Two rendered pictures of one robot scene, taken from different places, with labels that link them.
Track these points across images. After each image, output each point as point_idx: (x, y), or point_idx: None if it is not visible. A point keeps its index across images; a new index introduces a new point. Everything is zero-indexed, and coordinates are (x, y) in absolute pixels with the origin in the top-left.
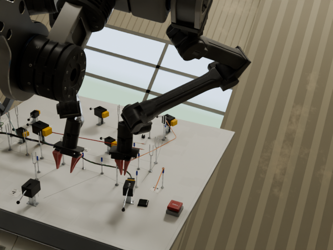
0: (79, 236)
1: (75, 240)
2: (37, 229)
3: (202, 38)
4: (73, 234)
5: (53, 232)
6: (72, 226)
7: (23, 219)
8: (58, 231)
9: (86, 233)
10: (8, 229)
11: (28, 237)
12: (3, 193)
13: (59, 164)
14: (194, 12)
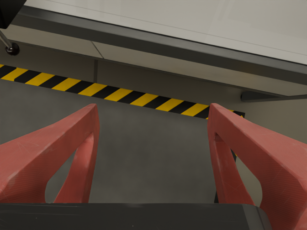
0: (257, 65)
1: (244, 65)
2: (120, 41)
3: None
4: (236, 60)
5: (173, 50)
6: (225, 26)
7: (60, 25)
8: (187, 51)
9: (282, 46)
10: (41, 30)
11: (108, 44)
12: None
13: (89, 117)
14: None
